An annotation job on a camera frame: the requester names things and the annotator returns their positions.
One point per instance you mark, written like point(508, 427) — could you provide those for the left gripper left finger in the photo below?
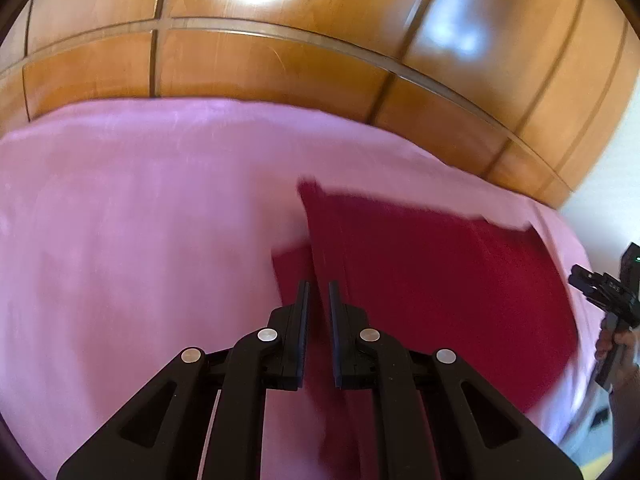
point(201, 416)

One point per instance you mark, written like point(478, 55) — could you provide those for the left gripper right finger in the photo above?
point(435, 417)

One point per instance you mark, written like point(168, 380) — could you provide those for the dark red sweater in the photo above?
point(435, 281)

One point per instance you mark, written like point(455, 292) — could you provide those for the person's right hand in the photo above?
point(626, 364)

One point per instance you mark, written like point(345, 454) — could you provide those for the pink bedspread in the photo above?
point(132, 229)

